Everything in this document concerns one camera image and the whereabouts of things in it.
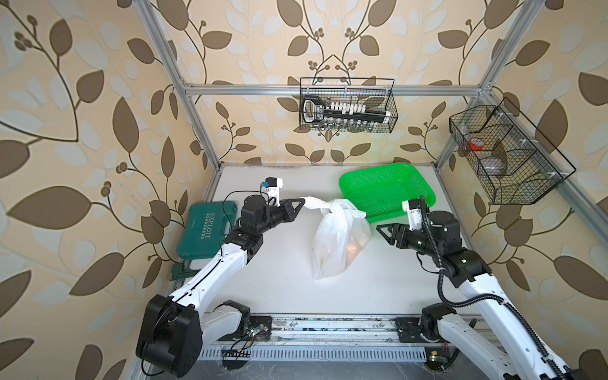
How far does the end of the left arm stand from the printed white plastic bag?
10 cm

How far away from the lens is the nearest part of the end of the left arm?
608 mm

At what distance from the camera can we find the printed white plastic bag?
768 millimetres
